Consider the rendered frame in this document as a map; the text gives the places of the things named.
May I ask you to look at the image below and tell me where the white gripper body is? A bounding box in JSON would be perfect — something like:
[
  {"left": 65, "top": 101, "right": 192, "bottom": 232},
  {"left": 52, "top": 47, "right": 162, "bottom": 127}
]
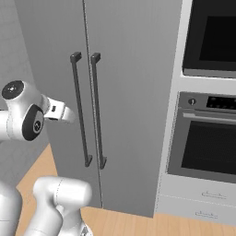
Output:
[{"left": 43, "top": 102, "right": 77, "bottom": 124}]

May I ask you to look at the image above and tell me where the wide grey fridge door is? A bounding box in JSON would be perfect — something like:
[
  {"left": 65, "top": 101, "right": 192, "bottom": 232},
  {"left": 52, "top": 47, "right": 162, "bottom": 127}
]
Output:
[{"left": 83, "top": 0, "right": 184, "bottom": 218}]

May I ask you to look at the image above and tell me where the steel oven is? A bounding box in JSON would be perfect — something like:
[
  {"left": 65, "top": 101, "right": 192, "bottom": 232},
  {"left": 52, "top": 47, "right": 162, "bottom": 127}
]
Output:
[{"left": 166, "top": 90, "right": 236, "bottom": 184}]

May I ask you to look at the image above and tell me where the white drawer front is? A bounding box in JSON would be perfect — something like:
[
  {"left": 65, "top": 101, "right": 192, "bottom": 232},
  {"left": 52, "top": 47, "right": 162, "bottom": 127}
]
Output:
[
  {"left": 154, "top": 194, "right": 236, "bottom": 227},
  {"left": 158, "top": 173, "right": 236, "bottom": 207}
]

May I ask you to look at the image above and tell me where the black microwave oven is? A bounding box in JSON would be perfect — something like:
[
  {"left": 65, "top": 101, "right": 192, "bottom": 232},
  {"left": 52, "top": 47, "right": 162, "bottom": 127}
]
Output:
[{"left": 182, "top": 0, "right": 236, "bottom": 79}]

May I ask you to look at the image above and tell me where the grey fridge door with short handle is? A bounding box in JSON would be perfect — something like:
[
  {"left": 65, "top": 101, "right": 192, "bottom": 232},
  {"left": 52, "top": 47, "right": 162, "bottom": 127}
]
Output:
[{"left": 14, "top": 0, "right": 103, "bottom": 209}]

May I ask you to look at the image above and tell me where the dark grey fridge handle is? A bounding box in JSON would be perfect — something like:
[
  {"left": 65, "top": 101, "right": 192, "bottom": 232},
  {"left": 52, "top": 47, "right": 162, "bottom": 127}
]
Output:
[
  {"left": 89, "top": 52, "right": 108, "bottom": 171},
  {"left": 69, "top": 51, "right": 93, "bottom": 168}
]

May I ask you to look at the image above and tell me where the white cupboard frame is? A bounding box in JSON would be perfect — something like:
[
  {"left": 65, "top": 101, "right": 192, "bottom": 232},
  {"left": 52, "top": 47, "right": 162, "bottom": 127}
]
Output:
[{"left": 153, "top": 0, "right": 236, "bottom": 227}]

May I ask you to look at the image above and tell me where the steel oven door handle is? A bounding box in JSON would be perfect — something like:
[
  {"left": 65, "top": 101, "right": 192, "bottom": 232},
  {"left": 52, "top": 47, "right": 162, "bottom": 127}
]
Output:
[{"left": 183, "top": 112, "right": 236, "bottom": 125}]

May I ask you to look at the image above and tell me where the grey drawer handle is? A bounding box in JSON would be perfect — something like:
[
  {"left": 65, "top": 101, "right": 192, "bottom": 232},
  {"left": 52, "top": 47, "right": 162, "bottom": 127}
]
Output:
[
  {"left": 201, "top": 190, "right": 227, "bottom": 199},
  {"left": 195, "top": 209, "right": 219, "bottom": 219}
]

